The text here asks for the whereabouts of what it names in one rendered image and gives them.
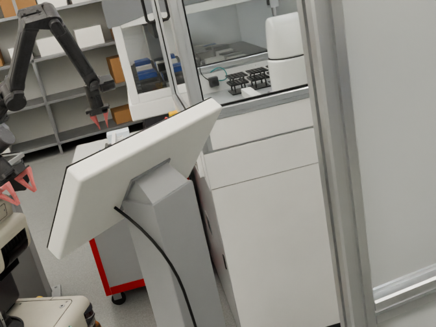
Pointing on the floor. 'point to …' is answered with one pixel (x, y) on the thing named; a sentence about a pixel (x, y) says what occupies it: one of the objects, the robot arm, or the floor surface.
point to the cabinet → (272, 248)
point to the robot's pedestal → (31, 270)
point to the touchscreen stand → (194, 224)
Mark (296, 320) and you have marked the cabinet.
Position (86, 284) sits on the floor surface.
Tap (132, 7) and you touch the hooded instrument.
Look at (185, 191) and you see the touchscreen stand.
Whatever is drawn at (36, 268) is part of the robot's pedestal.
